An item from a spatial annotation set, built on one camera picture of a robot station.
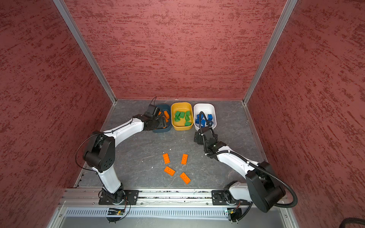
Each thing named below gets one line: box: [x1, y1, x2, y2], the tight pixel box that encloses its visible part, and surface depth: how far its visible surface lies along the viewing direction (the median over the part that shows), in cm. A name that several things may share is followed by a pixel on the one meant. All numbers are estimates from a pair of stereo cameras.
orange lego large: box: [162, 152, 171, 165], surface depth 89 cm
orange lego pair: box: [181, 153, 189, 165], surface depth 89 cm
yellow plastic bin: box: [171, 101, 194, 132], surface depth 112 cm
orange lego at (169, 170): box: [163, 165, 176, 177], surface depth 85 cm
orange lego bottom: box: [179, 171, 192, 185], surface depth 83 cm
